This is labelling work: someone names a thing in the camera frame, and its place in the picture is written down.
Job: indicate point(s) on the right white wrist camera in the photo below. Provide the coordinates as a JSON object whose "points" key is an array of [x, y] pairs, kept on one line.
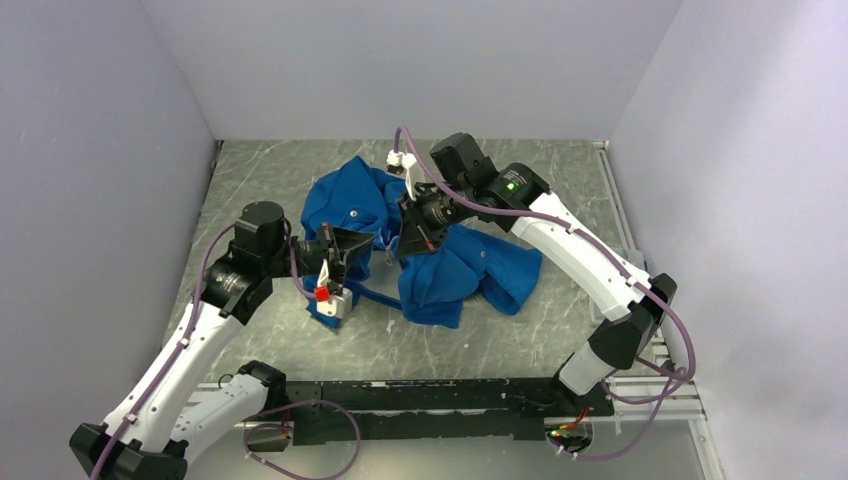
{"points": [[406, 165]]}

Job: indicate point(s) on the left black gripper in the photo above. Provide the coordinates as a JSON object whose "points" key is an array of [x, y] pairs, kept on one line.
{"points": [[334, 243]]}

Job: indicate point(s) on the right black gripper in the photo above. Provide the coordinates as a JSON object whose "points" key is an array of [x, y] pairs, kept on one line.
{"points": [[415, 236]]}

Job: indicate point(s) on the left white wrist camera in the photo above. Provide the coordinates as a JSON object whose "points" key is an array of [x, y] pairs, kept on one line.
{"points": [[332, 297]]}

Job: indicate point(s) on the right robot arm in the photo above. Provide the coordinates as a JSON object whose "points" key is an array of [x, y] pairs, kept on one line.
{"points": [[466, 183]]}

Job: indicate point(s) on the blue zip jacket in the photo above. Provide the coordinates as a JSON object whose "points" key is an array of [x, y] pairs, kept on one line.
{"points": [[428, 289]]}

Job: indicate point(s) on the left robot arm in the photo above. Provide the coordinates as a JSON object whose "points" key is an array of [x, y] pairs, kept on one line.
{"points": [[155, 433]]}

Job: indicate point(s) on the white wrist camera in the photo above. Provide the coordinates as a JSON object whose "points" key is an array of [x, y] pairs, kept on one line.
{"points": [[332, 297], [406, 165]]}

